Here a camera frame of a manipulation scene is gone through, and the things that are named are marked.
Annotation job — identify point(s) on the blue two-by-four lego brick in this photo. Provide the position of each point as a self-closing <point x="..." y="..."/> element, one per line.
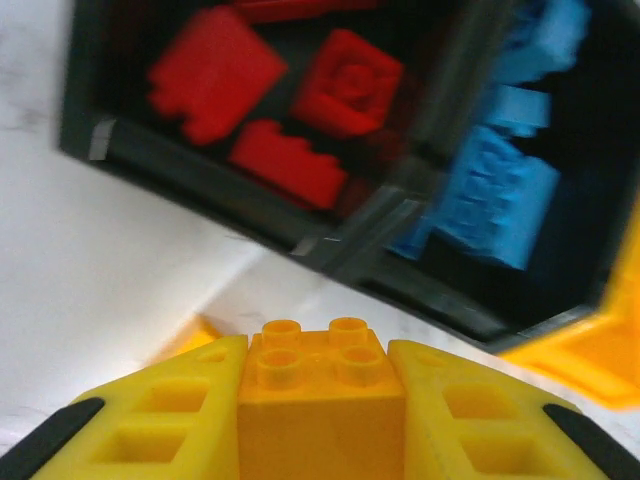
<point x="495" y="200"/>
<point x="407" y="240"/>

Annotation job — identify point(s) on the black plastic bin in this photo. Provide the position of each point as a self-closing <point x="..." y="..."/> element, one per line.
<point x="450" y="305"/>
<point x="165" y="165"/>

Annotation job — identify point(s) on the yellow lego brick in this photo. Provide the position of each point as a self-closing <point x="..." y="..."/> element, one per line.
<point x="197" y="337"/>
<point x="320" y="425"/>

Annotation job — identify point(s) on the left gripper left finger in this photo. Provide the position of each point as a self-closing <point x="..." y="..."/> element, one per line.
<point x="125" y="435"/>

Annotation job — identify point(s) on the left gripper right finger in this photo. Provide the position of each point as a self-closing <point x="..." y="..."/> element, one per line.
<point x="500" y="435"/>

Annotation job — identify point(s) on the red lego brick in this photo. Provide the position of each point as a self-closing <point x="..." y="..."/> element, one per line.
<point x="287" y="162"/>
<point x="300" y="7"/>
<point x="350" y="85"/>
<point x="215" y="75"/>

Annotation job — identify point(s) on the yellow plastic bin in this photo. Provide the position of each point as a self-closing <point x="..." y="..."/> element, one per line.
<point x="590" y="360"/>

